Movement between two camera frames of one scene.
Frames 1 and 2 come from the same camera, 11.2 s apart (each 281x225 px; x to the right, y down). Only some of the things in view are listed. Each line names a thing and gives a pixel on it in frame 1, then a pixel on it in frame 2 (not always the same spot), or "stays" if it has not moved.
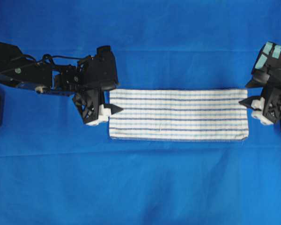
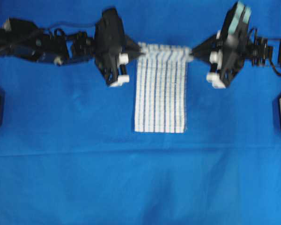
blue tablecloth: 48,167 stays
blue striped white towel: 179,115 -> 160,101
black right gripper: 274,97 -> 229,56
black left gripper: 88,101 -> 107,48
